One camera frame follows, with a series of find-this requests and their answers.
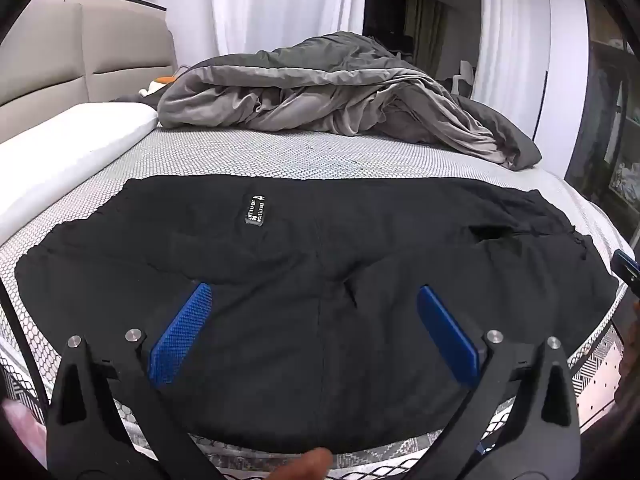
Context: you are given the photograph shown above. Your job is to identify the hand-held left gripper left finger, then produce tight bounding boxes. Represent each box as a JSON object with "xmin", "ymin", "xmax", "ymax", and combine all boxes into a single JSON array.
[{"xmin": 46, "ymin": 282, "xmax": 214, "ymax": 480}]

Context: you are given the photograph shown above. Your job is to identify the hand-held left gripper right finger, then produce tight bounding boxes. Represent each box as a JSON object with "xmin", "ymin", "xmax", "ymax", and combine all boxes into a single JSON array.
[{"xmin": 416, "ymin": 285, "xmax": 583, "ymax": 480}]

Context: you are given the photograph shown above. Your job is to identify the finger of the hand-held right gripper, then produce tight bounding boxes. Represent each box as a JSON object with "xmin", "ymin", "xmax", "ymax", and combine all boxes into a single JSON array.
[{"xmin": 611, "ymin": 248, "xmax": 640, "ymax": 302}]

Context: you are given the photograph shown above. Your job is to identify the black pants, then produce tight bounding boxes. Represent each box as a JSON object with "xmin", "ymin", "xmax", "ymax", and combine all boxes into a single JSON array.
[{"xmin": 15, "ymin": 176, "xmax": 620, "ymax": 453}]

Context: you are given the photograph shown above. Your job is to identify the person's left hand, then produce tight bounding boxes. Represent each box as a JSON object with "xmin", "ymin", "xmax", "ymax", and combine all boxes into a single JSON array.
[{"xmin": 272, "ymin": 451, "xmax": 334, "ymax": 480}]

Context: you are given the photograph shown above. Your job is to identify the dark shelf unit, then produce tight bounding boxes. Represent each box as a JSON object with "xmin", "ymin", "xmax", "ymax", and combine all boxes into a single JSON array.
[{"xmin": 564, "ymin": 0, "xmax": 640, "ymax": 213}]

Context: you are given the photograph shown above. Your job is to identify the white pillow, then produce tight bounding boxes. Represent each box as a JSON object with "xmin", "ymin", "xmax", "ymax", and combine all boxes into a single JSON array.
[{"xmin": 0, "ymin": 102, "xmax": 160, "ymax": 247}]

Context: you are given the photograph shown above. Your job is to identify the white honeycomb mattress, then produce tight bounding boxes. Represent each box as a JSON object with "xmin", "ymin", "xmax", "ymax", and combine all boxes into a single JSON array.
[{"xmin": 0, "ymin": 124, "xmax": 640, "ymax": 480}]

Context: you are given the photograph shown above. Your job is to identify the white chair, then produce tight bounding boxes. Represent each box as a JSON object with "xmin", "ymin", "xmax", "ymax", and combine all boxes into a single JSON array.
[{"xmin": 451, "ymin": 60, "xmax": 477, "ymax": 98}]

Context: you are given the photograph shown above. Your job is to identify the orange and white plush toy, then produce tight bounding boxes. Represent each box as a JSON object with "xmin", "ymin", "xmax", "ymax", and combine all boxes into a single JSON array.
[{"xmin": 138, "ymin": 76, "xmax": 179, "ymax": 99}]

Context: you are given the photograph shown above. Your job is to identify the white curtain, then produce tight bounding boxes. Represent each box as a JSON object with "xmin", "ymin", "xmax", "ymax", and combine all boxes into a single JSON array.
[
  {"xmin": 472, "ymin": 0, "xmax": 552, "ymax": 107},
  {"xmin": 210, "ymin": 0, "xmax": 369, "ymax": 61}
]

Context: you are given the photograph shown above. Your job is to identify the grey duvet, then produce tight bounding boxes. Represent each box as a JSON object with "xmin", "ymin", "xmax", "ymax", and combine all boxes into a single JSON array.
[{"xmin": 157, "ymin": 31, "xmax": 543, "ymax": 171}]

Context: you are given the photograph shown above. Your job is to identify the beige padded headboard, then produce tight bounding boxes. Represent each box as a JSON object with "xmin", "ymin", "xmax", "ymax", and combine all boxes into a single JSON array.
[{"xmin": 0, "ymin": 1, "xmax": 177, "ymax": 108}]

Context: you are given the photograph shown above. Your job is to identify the olive curtain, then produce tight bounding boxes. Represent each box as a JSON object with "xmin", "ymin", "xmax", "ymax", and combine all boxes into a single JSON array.
[{"xmin": 404, "ymin": 0, "xmax": 447, "ymax": 80}]

